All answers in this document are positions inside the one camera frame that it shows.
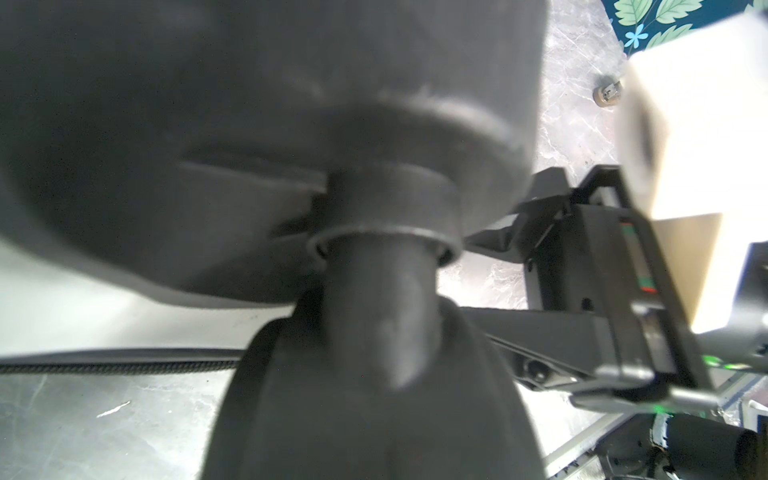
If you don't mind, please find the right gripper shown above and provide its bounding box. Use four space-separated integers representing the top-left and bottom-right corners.
465 165 718 414

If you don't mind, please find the black suitcase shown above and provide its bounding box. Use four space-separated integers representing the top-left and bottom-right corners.
1 1 547 479

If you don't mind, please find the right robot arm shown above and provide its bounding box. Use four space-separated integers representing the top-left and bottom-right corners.
466 165 767 479

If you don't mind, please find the small grey white object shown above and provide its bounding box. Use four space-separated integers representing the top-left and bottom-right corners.
592 79 623 108

